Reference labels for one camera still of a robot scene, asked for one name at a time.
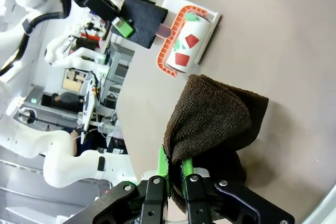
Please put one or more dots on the tilted white monitor screen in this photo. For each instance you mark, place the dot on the tilted white monitor screen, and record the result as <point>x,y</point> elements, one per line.
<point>88,108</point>

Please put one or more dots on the green paper scrap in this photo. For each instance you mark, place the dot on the green paper scrap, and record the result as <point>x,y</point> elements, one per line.
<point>177,45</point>
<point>191,16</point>

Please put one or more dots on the dark brown cloth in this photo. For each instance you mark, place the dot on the dark brown cloth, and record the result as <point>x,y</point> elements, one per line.
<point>210,119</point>

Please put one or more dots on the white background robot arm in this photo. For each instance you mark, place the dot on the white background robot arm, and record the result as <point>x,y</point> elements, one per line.
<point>78,62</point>

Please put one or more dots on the seated person dark clothes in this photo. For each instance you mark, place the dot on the seated person dark clothes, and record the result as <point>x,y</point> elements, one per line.
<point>68,100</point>

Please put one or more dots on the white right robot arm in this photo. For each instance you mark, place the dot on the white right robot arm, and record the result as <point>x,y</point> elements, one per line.
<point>65,155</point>

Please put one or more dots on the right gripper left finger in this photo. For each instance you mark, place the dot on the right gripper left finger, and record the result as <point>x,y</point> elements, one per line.
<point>155,200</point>

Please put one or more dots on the white lint roller stand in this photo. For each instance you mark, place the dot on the white lint roller stand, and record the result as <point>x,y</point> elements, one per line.
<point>213,24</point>

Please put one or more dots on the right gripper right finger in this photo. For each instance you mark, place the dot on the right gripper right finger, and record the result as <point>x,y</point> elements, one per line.
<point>202,203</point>

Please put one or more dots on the red-orange paper scrap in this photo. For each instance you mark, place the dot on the red-orange paper scrap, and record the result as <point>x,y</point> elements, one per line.
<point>182,58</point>

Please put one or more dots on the red paper scrap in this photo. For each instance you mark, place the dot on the red paper scrap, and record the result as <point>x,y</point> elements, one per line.
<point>192,41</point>

